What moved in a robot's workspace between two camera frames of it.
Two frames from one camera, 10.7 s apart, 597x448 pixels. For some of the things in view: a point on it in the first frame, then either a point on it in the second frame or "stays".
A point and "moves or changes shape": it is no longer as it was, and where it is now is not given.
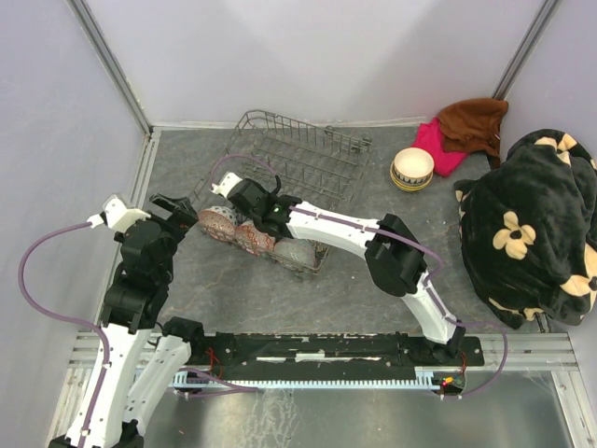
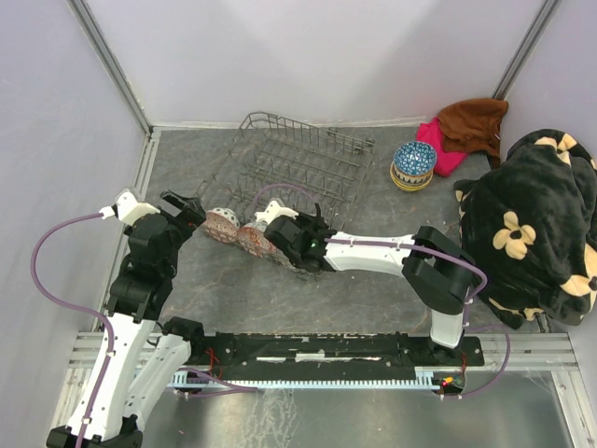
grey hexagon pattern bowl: [298, 250] moves or changes shape
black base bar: [236, 353] stays
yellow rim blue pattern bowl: [407, 189] stays
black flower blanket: [528, 231] stays
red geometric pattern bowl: [253, 240] stays
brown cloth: [474, 126] stays
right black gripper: [264, 190] -> [315, 220]
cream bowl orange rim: [414, 162] -> [410, 179]
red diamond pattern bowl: [219, 222] stays
